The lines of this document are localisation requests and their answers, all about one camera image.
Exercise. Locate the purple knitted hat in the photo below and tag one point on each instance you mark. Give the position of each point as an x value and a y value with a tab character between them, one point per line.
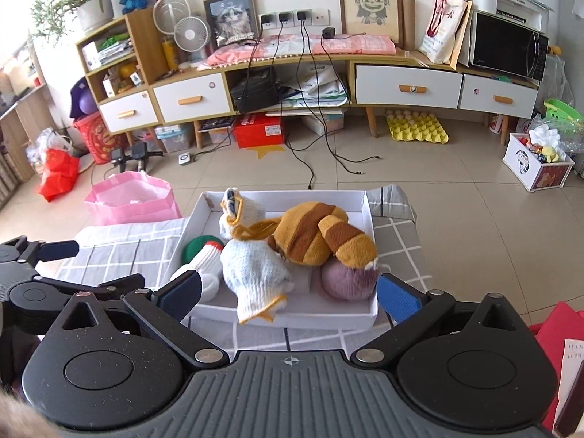
346	283

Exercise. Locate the green plastic basket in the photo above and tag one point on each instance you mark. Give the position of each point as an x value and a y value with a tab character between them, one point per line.
563	109

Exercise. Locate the white drawer with round sticker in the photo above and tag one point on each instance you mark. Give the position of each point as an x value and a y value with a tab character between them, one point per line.
191	98
497	96

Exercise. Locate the yellow egg tray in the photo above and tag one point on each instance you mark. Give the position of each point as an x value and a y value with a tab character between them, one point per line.
417	128

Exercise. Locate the white wall socket strip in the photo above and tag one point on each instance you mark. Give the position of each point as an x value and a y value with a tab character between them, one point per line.
319	17

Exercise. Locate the white paper note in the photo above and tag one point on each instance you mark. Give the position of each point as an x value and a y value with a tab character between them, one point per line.
575	365

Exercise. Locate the black microwave oven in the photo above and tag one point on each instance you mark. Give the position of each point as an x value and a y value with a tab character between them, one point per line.
506	45

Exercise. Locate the pink plastic bag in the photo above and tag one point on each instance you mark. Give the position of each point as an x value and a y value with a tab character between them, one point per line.
132	198

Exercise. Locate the wide white drawer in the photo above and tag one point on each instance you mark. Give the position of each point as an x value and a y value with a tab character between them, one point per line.
408	85

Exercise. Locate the red shoebox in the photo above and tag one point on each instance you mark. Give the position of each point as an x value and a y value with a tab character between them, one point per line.
258	130

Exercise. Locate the potted green plant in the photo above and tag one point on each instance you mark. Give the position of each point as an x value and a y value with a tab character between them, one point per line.
93	11

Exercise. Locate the red plastic bag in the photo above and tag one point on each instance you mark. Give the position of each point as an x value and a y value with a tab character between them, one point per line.
57	171

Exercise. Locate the wooden side shelf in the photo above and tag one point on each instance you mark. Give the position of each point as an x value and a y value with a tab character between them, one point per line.
18	123

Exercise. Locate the grey checked blanket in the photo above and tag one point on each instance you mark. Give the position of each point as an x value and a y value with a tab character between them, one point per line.
118	246

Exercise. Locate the brown cardboard sheet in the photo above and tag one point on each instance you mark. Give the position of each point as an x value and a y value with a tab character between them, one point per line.
408	23

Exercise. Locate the clear plastic bag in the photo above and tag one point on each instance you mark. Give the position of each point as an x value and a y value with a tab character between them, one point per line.
45	141

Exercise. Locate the fuzzy beige cloth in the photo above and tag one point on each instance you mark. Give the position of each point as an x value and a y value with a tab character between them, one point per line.
23	419

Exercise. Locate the wooden TV cabinet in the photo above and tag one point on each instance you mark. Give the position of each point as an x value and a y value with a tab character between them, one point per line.
146	41

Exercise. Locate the framed cat picture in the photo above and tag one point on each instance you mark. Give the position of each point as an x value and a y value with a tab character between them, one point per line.
232	18

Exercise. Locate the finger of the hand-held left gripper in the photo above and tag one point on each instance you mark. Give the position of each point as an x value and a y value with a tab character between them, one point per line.
118	285
59	250

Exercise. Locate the white tote bag red print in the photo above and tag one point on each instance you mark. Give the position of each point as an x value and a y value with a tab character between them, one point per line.
442	32

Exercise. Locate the small white drawer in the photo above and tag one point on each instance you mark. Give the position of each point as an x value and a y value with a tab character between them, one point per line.
127	112

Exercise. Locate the small white carton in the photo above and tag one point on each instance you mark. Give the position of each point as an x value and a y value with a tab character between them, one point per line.
91	54

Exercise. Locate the purple ball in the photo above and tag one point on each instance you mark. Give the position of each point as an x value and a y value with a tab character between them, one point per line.
84	100

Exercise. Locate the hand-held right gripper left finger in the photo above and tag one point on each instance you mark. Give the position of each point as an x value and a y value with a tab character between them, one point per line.
182	294

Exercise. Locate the green knitted hat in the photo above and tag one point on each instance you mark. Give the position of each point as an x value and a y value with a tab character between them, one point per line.
200	245

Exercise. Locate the small white desk fan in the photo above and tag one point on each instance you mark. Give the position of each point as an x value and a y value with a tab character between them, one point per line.
190	34

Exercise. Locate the yellow bottle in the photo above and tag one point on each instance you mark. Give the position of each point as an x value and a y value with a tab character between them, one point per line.
169	52

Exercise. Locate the crumpled white plastic bag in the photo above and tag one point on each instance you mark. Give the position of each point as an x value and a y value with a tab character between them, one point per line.
547	134

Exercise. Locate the black bag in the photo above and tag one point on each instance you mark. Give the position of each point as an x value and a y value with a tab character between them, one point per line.
255	91

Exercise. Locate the grey storage box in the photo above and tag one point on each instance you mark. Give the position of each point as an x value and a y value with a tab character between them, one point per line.
219	130

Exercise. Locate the yellow star sticker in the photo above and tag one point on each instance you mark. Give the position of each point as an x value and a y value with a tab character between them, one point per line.
269	149

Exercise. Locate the white toy crate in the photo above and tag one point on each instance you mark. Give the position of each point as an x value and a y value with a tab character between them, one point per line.
536	164

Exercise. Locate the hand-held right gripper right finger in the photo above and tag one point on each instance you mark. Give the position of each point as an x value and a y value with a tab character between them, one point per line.
399	301

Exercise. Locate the black plug charger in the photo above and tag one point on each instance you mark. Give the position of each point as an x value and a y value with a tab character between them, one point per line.
284	17
301	15
266	20
327	33

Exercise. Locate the stack of papers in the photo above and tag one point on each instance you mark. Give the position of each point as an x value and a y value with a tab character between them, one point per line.
114	48

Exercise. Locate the white knitted sock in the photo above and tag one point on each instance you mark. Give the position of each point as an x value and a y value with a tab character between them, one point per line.
205	267

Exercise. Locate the pink folded cloth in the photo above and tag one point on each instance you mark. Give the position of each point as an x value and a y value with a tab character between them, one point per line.
301	48

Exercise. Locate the framed cartoon drawing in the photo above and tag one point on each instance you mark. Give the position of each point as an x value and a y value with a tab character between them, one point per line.
369	4

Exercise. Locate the red plastic stool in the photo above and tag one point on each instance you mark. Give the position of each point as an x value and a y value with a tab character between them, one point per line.
561	324

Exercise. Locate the clear storage box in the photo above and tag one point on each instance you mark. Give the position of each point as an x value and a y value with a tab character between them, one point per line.
175	137

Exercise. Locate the white cardboard box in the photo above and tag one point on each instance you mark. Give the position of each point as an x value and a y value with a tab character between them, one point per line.
292	200

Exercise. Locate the black tripod device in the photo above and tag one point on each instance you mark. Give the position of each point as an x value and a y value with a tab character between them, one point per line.
130	155

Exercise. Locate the white knitted garment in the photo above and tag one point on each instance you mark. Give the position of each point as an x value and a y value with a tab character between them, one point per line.
255	264

